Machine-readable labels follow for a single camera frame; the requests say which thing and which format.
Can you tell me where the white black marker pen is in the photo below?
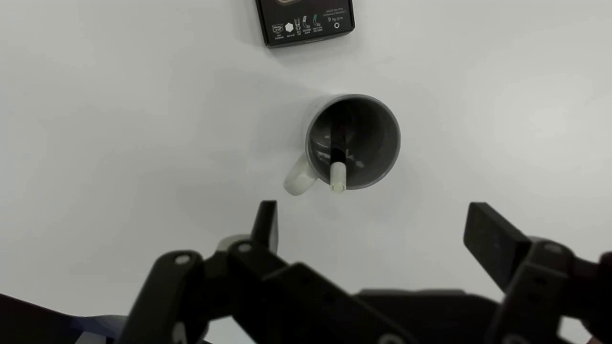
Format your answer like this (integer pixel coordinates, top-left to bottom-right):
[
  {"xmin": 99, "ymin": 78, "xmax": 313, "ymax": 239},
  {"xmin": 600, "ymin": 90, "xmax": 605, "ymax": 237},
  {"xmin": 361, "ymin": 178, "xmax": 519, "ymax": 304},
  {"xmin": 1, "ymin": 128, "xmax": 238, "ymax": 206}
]
[{"xmin": 328, "ymin": 149, "xmax": 345, "ymax": 193}]

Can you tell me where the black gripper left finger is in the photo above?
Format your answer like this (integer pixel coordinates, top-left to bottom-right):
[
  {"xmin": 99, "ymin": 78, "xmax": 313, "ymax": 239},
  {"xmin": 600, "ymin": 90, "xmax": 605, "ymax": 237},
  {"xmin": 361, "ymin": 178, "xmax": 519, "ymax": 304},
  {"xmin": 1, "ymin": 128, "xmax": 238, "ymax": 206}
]
[{"xmin": 118, "ymin": 200, "xmax": 408, "ymax": 344}]

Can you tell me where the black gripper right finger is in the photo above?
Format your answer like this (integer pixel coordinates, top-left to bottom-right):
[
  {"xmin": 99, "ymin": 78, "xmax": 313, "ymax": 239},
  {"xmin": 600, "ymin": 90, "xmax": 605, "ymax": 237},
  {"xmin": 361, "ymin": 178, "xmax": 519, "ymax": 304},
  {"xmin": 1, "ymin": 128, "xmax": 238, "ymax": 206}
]
[{"xmin": 462, "ymin": 202, "xmax": 612, "ymax": 344}]

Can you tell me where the black flat tool box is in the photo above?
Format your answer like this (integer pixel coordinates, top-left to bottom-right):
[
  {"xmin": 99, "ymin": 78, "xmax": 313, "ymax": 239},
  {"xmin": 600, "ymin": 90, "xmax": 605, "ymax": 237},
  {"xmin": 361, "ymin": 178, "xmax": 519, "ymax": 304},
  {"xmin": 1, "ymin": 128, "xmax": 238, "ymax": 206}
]
[{"xmin": 253, "ymin": 0, "xmax": 355, "ymax": 48}]

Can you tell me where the white ceramic mug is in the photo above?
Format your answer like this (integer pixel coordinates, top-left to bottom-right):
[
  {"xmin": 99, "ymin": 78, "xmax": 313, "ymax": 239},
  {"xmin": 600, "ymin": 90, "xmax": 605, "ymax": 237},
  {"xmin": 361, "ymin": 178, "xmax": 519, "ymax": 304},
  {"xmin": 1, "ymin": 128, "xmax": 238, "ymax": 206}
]
[{"xmin": 282, "ymin": 93, "xmax": 401, "ymax": 197}]

